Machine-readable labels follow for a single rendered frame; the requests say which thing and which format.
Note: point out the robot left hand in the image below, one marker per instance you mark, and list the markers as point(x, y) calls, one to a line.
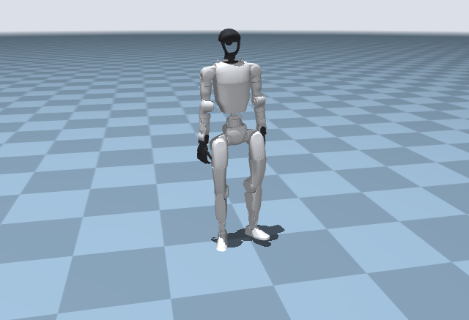
point(263, 131)

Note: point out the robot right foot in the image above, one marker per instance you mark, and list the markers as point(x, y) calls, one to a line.
point(222, 243)

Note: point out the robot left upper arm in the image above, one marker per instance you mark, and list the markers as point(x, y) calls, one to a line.
point(256, 84)

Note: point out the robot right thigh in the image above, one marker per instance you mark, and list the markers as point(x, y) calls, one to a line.
point(219, 162)

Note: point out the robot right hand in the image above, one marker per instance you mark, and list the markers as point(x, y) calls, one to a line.
point(202, 150)

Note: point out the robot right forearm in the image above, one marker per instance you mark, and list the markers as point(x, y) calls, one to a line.
point(204, 122)

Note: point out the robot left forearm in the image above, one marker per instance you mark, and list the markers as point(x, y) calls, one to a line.
point(260, 116)

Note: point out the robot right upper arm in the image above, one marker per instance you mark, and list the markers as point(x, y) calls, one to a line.
point(206, 75)

